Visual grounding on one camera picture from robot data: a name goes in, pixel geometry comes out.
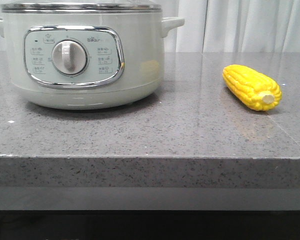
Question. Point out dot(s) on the yellow plastic corn cob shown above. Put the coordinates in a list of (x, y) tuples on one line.
[(254, 89)]

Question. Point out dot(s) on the glass pot lid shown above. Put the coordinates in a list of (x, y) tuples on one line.
[(98, 6)]

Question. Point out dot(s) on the pale green electric cooking pot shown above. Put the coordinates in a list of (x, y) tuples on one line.
[(71, 58)]

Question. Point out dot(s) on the white curtain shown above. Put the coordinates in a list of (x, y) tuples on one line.
[(232, 26)]

